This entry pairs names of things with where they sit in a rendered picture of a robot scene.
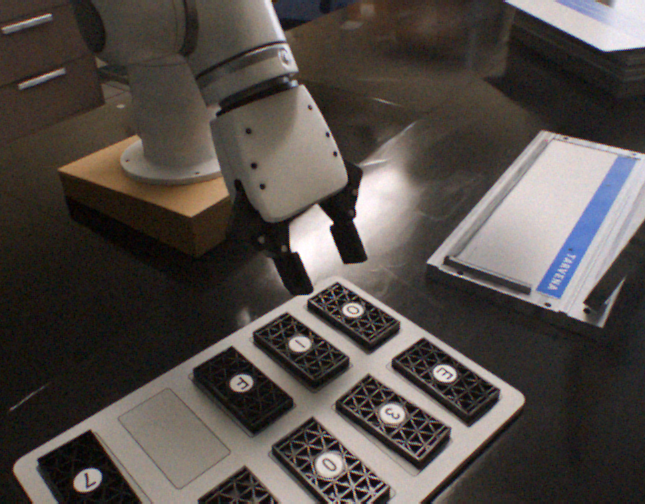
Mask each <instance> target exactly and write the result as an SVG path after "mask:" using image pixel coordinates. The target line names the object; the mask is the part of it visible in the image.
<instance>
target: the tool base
mask: <svg viewBox="0 0 645 504"><path fill-rule="evenodd" d="M563 137H568V136H564V135H560V134H556V133H551V132H547V131H543V130H542V131H541V132H540V133H539V134H538V137H536V138H535V139H534V140H533V141H532V142H531V143H530V145H529V146H528V147H527V148H526V149H525V150H524V152H523V153H522V155H520V156H519V157H518V158H517V159H516V161H515V162H514V163H513V164H512V165H511V166H510V168H509V169H508V170H507V171H506V172H504V174H503V175H502V177H501V178H500V179H499V180H498V181H497V182H496V184H495V185H494V186H493V187H492V188H491V189H490V191H489V192H488V194H486V195H485V196H484V197H483V198H482V200H481V201H480V202H479V203H478V204H477V205H476V207H475V208H474V209H473V210H472V211H471V212H470V213H468V216H467V217H466V218H465V219H464V220H463V221H462V223H461V224H460V225H459V226H458V227H457V228H456V229H455V231H454V232H453V233H452V234H451V236H449V237H448V239H447V240H446V241H445V242H444V243H443V244H442V245H441V247H440V248H439V249H438V250H437V251H436V252H435V254H434V255H433V256H432V258H431V259H429V260H428V261H427V263H426V270H425V277H428V278H431V279H434V281H437V282H440V283H442V284H445V285H448V286H451V287H454V288H457V289H459V290H462V291H465V292H467V293H471V294H474V295H476V296H479V297H482V298H484V299H487V300H491V302H493V303H496V304H499V305H501V306H504V307H508V308H510V309H513V310H516V311H519V312H521V313H525V314H528V315H530V316H533V317H536V318H538V320H542V321H545V322H547V323H550V324H553V325H555V326H559V327H562V328H564V329H567V330H570V331H572V332H576V333H579V334H581V335H584V336H587V338H591V339H593V340H596V341H598V339H599V335H600V333H601V331H602V329H603V326H604V324H606V322H607V320H608V317H609V314H610V312H611V310H612V307H613V305H614V303H615V301H616V298H617V295H618V293H619V290H620V288H621V286H623V284H624V281H625V279H626V276H627V275H626V276H625V278H624V280H623V281H621V282H620V284H619V285H618V286H617V288H616V289H615V290H614V291H613V293H612V294H611V295H610V298H609V299H608V300H607V301H605V303H604V304H603V305H602V307H601V308H600V309H599V311H596V310H594V309H592V308H589V307H588V306H586V305H584V304H583V303H582V302H583V300H584V298H585V295H586V293H587V292H588V291H589V289H590V288H592V286H593V284H594V282H595V280H596V279H595V276H596V274H597V272H598V270H599V268H600V266H601V264H602V262H603V260H604V257H605V255H606V253H608V251H609V249H610V247H611V245H612V243H613V241H614V240H615V237H616V235H617V233H618V231H619V229H620V227H621V225H623V223H624V221H625V218H626V216H627V214H628V213H629V212H630V210H631V208H632V204H633V202H634V199H635V197H637V195H638V193H639V191H640V189H641V187H642V185H643V183H644V180H645V155H644V154H640V153H636V154H637V155H636V156H633V155H631V153H635V152H630V151H626V150H622V149H617V148H613V147H609V146H605V145H599V144H595V143H591V142H586V141H582V139H580V140H578V138H574V137H568V140H564V139H563ZM543 140H548V143H547V147H546V148H545V149H544V151H545V150H546V149H547V148H548V146H549V145H550V144H551V143H552V141H560V142H564V143H568V144H573V145H577V146H581V147H585V148H590V149H594V150H598V151H602V152H607V153H611V154H615V155H620V156H624V157H629V158H633V159H637V160H638V162H637V165H636V167H634V169H633V171H632V173H631V174H630V176H629V178H628V180H627V183H626V185H625V186H624V188H623V190H622V192H620V194H619V196H618V197H617V200H616V202H615V204H614V206H613V208H612V209H611V211H610V213H609V215H608V217H607V220H605V221H604V223H603V225H602V227H601V229H600V231H599V232H598V234H597V236H596V239H595V241H594V243H593V244H592V246H590V248H589V250H588V252H587V254H586V255H585V257H584V260H583V262H582V264H581V266H580V268H579V269H578V271H577V273H576V275H574V277H573V280H572V281H571V283H570V285H569V287H568V289H567V291H566V292H565V294H564V296H563V299H562V300H554V299H552V298H551V297H549V296H546V295H543V294H539V293H536V292H534V291H531V293H530V295H529V294H526V293H522V292H519V291H517V290H514V289H511V288H508V287H505V286H502V285H499V284H496V283H493V282H491V281H487V280H484V278H481V277H478V276H476V275H473V274H469V273H466V272H464V271H462V272H463V273H464V274H463V275H458V274H457V272H458V271H461V270H458V269H455V268H452V267H449V266H446V265H443V260H444V256H445V255H446V253H447V252H448V251H449V250H450V249H452V248H453V246H454V245H455V244H456V243H457V242H458V240H459V239H460V238H461V237H462V236H463V233H464V232H465V231H466V230H467V229H468V227H469V226H471V225H472V224H473V223H474V222H475V220H476V219H477V218H478V217H479V216H480V213H481V212H482V211H483V210H484V209H485V207H486V206H487V205H489V204H490V203H491V201H492V200H493V199H494V198H495V197H496V196H497V193H498V192H499V191H500V190H501V189H502V187H503V186H504V185H506V184H507V183H508V181H509V180H510V179H511V178H512V177H513V175H514V173H515V172H516V171H517V170H518V169H519V167H520V166H521V165H523V164H524V163H525V161H526V160H527V159H528V158H529V157H530V154H531V153H532V152H533V151H534V150H535V148H536V147H537V146H539V145H540V144H541V142H542V141H543ZM544 151H543V152H542V153H541V154H540V157H541V155H542V154H543V153H544ZM540 157H538V158H540ZM538 158H537V159H536V160H535V161H534V163H535V162H536V161H537V160H538ZM534 163H533V164H532V165H531V166H530V168H531V167H532V166H533V165H534ZM530 168H529V169H528V170H527V171H526V173H527V172H528V171H529V170H530ZM526 173H525V175H524V176H522V177H521V178H520V180H521V179H522V178H524V177H525V176H526ZM520 180H519V181H518V182H517V183H516V185H517V184H518V183H519V182H520ZM516 185H515V186H514V187H513V188H512V189H511V191H510V192H509V193H508V195H507V197H505V198H504V199H503V200H502V202H503V201H504V200H505V199H507V198H508V196H509V195H510V193H511V192H512V190H513V189H514V188H515V187H516ZM502 202H501V203H500V204H499V205H498V206H497V208H496V209H495V210H494V211H493V213H492V215H491V216H490V217H489V219H490V218H491V217H492V216H493V215H494V212H495V211H496V210H497V209H498V207H499V206H500V205H501V204H502ZM489 219H487V220H486V221H485V222H484V223H483V225H482V226H481V227H480V228H479V230H478V231H477V232H476V233H475V234H474V237H473V238H472V239H471V240H469V242H468V243H467V244H466V245H465V247H464V248H463V249H462V250H461V251H460V253H459V254H458V255H457V256H456V259H458V256H459V255H460V254H461V253H462V251H463V250H464V249H465V248H466V246H467V245H468V244H469V243H471V241H472V240H473V239H474V238H475V237H476V234H477V233H478V232H479V231H480V229H481V228H482V227H483V226H484V224H485V223H486V222H487V221H489ZM545 303H550V304H551V305H552V306H551V307H546V306H545V305H544V304H545Z"/></svg>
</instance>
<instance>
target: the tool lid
mask: <svg viewBox="0 0 645 504"><path fill-rule="evenodd" d="M644 252H645V180H644V183H643V185H642V187H641V189H640V191H639V193H638V195H637V197H635V199H634V202H633V204H632V208H631V210H630V212H629V213H628V214H627V216H626V218H625V221H624V223H623V225H621V227H620V229H619V231H618V233H617V235H616V237H615V240H614V241H613V243H612V245H611V247H610V249H609V251H608V253H606V255H605V257H604V260H603V262H602V264H601V266H600V268H599V270H598V272H597V274H596V276H595V279H596V280H595V282H594V284H593V286H592V288H590V289H589V291H588V292H587V293H586V295H585V298H584V300H583V302H582V303H583V304H584V305H586V306H588V307H589V308H592V309H594V310H596V311H599V309H600V308H601V307H602V305H603V304H604V303H605V301H607V300H608V299H609V298H610V295H611V294H612V293H613V291H614V290H615V289H616V288H617V286H618V285H619V284H620V282H621V281H623V280H624V278H625V276H626V275H627V274H628V272H629V271H630V270H631V268H632V267H633V266H634V265H635V263H636V262H638V261H639V259H640V257H641V256H642V255H643V253H644Z"/></svg>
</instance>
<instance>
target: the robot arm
mask: <svg viewBox="0 0 645 504"><path fill-rule="evenodd" d="M69 1H70V4H72V5H70V6H72V11H73V12H74V16H75V19H76V22H77V26H78V28H79V33H80V35H81V36H82V37H83V39H84V42H86V44H87V46H88V47H89V49H90V50H91V51H92V53H93V54H94V55H95V56H96V57H97V58H98V59H99V60H102V61H103V62H105V63H107V64H111V65H116V66H125V69H126V75H127V79H128V84H129V88H130V94H131V98H132V103H133V108H135V113H136V118H137V122H138V126H137V135H138V137H139V138H140V140H138V141H136V142H135V143H133V144H132V145H129V146H128V147H127V148H126V149H125V150H124V152H123V154H122V155H121V158H120V162H121V167H122V170H123V171H124V174H125V175H126V176H128V177H130V178H132V179H134V180H136V181H139V182H143V183H147V184H155V185H183V184H193V183H198V182H204V181H208V180H212V179H216V178H219V177H223V180H224V183H225V186H226V188H227V192H228V195H229V198H231V200H232V203H233V207H232V210H231V215H230V218H228V221H227V225H226V228H225V232H224V235H225V237H226V238H227V239H230V240H232V241H235V242H237V243H239V244H242V245H245V246H247V247H248V248H250V249H253V250H256V251H258V252H260V253H263V254H264V255H265V256H266V258H271V259H272V261H273V263H275V266H276V268H277V270H278V273H279V275H280V277H281V280H282V283H283V285H284V287H285V289H286V290H288V291H289V293H290V295H292V296H303V295H310V294H312V293H313V291H314V288H313V286H312V283H311V280H310V277H309V275H308V273H307V270H306V268H305V265H304V263H303V261H302V258H301V255H300V253H299V252H298V251H291V249H290V237H289V223H288V218H290V217H292V216H294V215H296V214H299V213H301V212H303V211H305V209H307V208H309V207H311V206H313V205H315V204H317V205H318V206H319V207H321V208H322V211H323V212H324V213H325V214H326V215H327V216H328V218H329V219H330V220H331V221H332V222H333V224H332V225H330V226H329V230H330V232H331V236H332V238H333V241H334V243H335V246H336V248H337V251H338V253H339V256H340V259H341V261H342V263H344V264H346V265H348V264H358V263H364V262H365V261H368V255H367V253H365V250H364V248H363V244H362V241H361V239H360V236H359V233H358V230H357V228H356V225H355V222H354V219H355V218H356V217H357V210H356V208H355V207H356V203H357V199H358V195H359V192H358V189H359V186H360V182H361V179H362V175H363V171H362V169H361V168H359V167H357V165H356V164H354V163H352V162H350V161H349V160H347V159H345V158H344V157H341V156H340V154H339V152H338V149H337V147H336V145H335V141H334V139H333V137H332V135H331V133H330V131H329V129H328V127H327V125H326V122H325V120H324V118H323V116H322V114H321V112H320V111H318V109H317V107H316V105H315V104H314V101H313V99H312V98H311V96H310V94H309V93H308V91H307V90H306V88H305V87H304V85H303V86H300V87H299V85H297V81H296V80H291V81H289V79H288V78H289V77H290V76H292V75H294V74H296V73H297V72H299V70H297V67H296V65H295V61H294V59H293V56H292V54H291V51H290V49H289V45H288V43H287V40H286V38H285V35H284V33H283V30H282V27H281V24H280V22H279V19H277V17H276V14H275V10H274V8H273V5H272V3H271V0H69ZM258 226H261V232H262V233H258V232H256V231H254V230H252V229H250V228H248V227H258Z"/></svg>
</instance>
